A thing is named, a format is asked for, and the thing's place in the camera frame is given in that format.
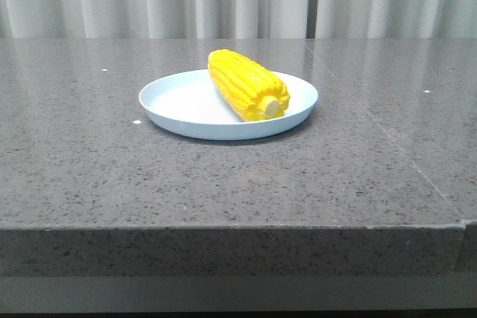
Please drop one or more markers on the yellow corn cob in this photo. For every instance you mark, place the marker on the yellow corn cob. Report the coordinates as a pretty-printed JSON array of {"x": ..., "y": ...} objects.
[{"x": 252, "y": 91}]

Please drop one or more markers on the light blue round plate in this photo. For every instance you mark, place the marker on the light blue round plate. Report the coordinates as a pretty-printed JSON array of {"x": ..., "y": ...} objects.
[{"x": 188, "y": 104}]

